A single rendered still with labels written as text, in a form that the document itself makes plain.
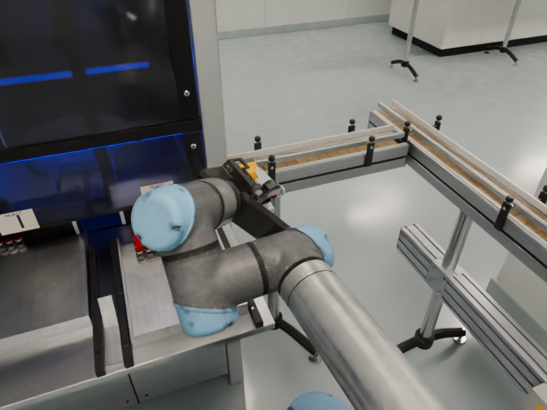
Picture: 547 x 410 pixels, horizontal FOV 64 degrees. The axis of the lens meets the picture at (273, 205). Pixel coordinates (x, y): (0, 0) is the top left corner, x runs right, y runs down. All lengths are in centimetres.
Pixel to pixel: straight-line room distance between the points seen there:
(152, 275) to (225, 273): 62
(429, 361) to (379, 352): 166
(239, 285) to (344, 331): 15
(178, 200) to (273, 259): 15
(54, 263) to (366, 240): 178
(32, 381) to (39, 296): 23
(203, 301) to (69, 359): 56
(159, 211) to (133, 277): 66
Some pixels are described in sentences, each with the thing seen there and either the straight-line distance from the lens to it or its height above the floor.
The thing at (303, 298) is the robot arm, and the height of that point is 130.
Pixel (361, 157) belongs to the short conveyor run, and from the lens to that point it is 152.
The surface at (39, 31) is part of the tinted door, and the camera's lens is 103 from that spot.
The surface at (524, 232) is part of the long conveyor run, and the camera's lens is 135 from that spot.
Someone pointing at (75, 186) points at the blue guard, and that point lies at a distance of 117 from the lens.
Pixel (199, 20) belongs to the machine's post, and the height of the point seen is 144.
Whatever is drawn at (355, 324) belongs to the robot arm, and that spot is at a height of 131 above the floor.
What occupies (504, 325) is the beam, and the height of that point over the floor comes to 55.
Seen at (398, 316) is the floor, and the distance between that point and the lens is 224.
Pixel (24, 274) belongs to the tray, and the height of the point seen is 88.
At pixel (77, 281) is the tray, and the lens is 121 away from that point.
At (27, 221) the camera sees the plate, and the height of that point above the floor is 102.
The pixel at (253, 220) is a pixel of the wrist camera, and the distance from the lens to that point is 68.
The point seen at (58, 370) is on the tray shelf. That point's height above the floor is 88.
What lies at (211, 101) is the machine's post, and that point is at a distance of 110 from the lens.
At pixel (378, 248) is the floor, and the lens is 255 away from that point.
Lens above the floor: 169
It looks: 37 degrees down
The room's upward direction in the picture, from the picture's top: straight up
